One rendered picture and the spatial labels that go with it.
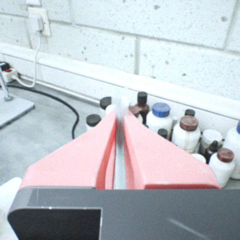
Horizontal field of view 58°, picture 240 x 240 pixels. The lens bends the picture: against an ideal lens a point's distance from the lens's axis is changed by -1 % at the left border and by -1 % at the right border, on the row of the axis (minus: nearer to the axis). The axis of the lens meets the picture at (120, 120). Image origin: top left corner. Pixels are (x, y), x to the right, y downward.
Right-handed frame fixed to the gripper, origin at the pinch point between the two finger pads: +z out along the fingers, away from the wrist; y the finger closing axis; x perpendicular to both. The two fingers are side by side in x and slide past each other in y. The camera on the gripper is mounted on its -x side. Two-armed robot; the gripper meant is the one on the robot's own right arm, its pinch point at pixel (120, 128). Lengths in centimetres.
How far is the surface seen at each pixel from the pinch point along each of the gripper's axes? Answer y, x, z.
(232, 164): -22.5, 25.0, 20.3
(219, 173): -20.1, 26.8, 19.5
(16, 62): 41, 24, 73
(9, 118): 33, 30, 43
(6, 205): 17.8, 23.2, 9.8
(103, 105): 5, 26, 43
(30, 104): 29, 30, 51
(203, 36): -19.3, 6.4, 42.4
